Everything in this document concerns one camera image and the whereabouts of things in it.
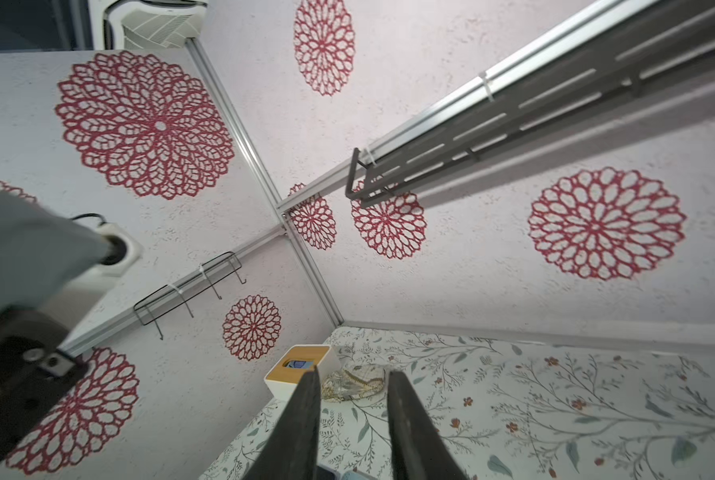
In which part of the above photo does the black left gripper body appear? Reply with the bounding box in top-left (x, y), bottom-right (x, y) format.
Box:
top-left (0, 307), bottom-right (88, 464)

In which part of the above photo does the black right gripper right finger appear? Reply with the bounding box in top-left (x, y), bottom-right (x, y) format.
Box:
top-left (387, 371), bottom-right (467, 480)

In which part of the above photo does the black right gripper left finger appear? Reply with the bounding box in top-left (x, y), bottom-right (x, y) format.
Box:
top-left (243, 369), bottom-right (321, 480)

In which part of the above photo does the light blue phone case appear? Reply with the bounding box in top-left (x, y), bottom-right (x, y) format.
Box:
top-left (340, 470), bottom-right (375, 480)

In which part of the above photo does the black phone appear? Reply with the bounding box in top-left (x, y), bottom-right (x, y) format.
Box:
top-left (0, 192), bottom-right (113, 314)

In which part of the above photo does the white box with wooden top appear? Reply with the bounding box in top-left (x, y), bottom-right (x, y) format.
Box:
top-left (264, 344), bottom-right (341, 401)

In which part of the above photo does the black wire wall basket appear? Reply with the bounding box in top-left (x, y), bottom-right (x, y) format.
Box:
top-left (132, 251), bottom-right (246, 340)

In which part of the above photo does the grey wall shelf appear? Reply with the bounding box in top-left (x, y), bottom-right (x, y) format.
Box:
top-left (345, 1), bottom-right (715, 207)

